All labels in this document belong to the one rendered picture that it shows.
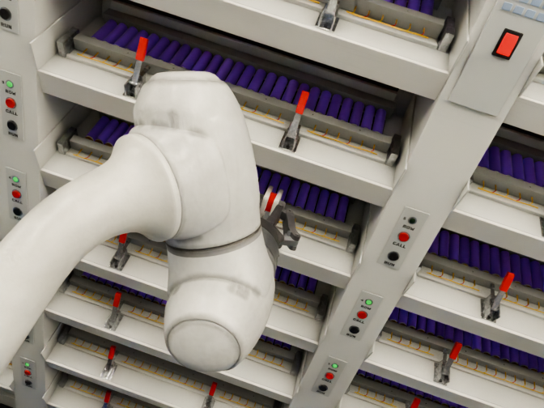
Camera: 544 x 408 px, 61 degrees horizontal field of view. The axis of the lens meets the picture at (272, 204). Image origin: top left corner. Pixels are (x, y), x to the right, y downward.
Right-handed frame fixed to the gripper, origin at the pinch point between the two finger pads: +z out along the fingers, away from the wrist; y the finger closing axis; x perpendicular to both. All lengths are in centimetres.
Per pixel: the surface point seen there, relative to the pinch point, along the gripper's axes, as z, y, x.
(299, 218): 4.8, 5.9, -3.3
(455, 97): -8.4, 20.0, 26.2
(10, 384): 12, -52, -79
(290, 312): 6.8, 10.6, -25.0
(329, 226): 4.8, 11.5, -2.9
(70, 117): 6.8, -42.3, 0.2
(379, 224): -3.4, 18.3, 3.5
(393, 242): -3.2, 21.6, 1.3
